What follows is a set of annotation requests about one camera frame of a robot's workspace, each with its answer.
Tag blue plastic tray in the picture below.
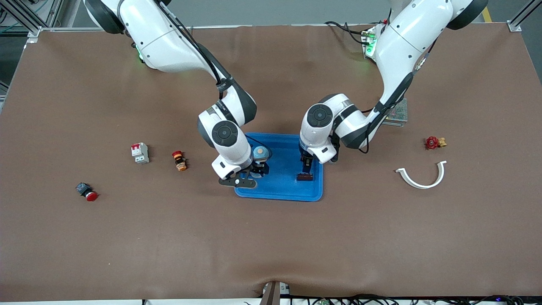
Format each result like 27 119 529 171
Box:
234 133 324 202

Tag brown table mat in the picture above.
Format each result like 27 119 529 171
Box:
0 23 542 302

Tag metal mesh power supply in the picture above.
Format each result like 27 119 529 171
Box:
383 98 408 127

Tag white red circuit breaker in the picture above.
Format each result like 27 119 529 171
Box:
131 143 150 164

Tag white curved plastic clip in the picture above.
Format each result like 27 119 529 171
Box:
395 160 448 189

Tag grey metal table clamp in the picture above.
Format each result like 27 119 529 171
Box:
259 280 291 305

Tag red mushroom push button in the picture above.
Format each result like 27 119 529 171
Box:
75 182 99 202

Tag orange emergency stop switch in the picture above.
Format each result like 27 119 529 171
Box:
171 151 188 172

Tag black base cables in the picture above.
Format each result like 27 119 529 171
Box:
324 20 369 46

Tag aluminium frame corner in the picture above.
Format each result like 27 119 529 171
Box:
0 0 64 41
508 0 542 32

